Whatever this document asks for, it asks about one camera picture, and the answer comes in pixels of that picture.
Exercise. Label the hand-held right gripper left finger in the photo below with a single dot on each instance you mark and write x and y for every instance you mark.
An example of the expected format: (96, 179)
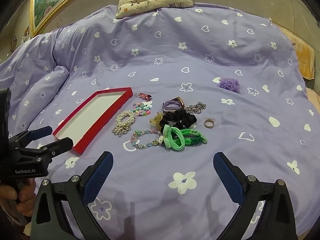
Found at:
(98, 175)

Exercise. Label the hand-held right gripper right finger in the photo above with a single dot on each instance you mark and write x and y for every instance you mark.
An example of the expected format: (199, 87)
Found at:
(226, 177)

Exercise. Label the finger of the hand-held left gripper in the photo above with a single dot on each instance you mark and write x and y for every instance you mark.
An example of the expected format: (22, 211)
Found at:
(42, 131)
(60, 146)

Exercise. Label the red shallow cardboard box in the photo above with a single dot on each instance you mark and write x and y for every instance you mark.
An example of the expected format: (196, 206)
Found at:
(96, 120)

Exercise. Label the black scrunchie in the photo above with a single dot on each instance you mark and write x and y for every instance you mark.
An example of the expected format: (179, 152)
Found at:
(178, 118)

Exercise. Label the amber hair claw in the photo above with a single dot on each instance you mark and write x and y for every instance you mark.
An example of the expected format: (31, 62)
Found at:
(155, 120)

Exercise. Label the person's left hand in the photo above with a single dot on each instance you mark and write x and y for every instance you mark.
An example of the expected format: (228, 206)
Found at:
(23, 193)

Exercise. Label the red hair clip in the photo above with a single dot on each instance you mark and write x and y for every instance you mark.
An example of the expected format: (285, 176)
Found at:
(144, 95)

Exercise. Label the peach cloth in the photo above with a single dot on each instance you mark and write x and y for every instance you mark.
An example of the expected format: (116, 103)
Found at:
(313, 98)

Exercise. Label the gold framed painting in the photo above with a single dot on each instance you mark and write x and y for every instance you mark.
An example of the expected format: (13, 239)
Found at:
(50, 2)

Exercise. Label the purple flower printed duvet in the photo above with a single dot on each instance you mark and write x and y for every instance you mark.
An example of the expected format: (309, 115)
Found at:
(175, 55)

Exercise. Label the orange towel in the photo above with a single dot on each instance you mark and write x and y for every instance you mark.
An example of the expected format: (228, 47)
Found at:
(301, 52)

